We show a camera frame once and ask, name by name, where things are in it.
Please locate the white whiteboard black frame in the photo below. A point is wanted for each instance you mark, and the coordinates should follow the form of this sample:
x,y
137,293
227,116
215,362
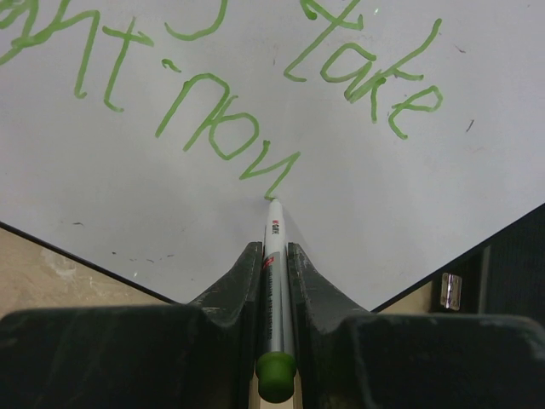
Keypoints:
x,y
147,137

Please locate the white green whiteboard marker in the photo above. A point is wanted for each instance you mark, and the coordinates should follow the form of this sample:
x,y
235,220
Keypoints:
x,y
275,364

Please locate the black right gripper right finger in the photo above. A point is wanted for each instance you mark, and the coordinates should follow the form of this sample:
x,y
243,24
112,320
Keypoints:
x,y
351,358

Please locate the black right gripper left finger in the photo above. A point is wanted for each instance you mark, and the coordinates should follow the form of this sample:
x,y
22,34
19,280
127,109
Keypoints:
x,y
195,355

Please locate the black ribbed board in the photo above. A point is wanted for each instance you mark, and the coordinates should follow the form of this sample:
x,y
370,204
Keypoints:
x,y
503,275

